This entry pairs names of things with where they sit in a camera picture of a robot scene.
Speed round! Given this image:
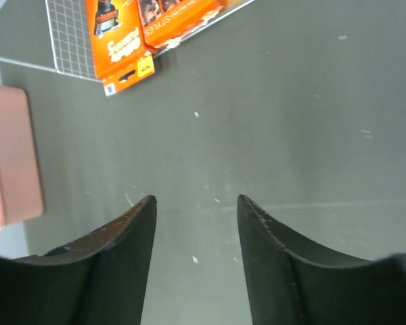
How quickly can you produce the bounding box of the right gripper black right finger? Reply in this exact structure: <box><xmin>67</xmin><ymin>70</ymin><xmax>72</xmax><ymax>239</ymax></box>
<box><xmin>237</xmin><ymin>195</ymin><xmax>406</xmax><ymax>324</ymax></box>

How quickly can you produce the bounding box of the orange cartridge box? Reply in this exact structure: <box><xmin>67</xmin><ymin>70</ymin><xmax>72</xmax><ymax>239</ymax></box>
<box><xmin>138</xmin><ymin>0</ymin><xmax>227</xmax><ymax>49</ymax></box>

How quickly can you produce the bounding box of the pink divided plastic tray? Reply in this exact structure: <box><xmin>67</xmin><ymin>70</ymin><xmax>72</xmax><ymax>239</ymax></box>
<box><xmin>0</xmin><ymin>85</ymin><xmax>44</xmax><ymax>228</ymax></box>

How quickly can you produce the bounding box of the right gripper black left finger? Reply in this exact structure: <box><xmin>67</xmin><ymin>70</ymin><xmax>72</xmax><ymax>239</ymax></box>
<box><xmin>0</xmin><ymin>195</ymin><xmax>157</xmax><ymax>324</ymax></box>

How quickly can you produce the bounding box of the white wire wooden shelf rack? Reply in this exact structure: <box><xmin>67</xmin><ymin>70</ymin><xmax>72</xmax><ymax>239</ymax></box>
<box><xmin>0</xmin><ymin>0</ymin><xmax>258</xmax><ymax>83</ymax></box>

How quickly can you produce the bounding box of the orange Gillette razor box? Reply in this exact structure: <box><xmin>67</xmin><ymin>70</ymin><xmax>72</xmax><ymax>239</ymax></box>
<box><xmin>85</xmin><ymin>0</ymin><xmax>156</xmax><ymax>97</ymax></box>

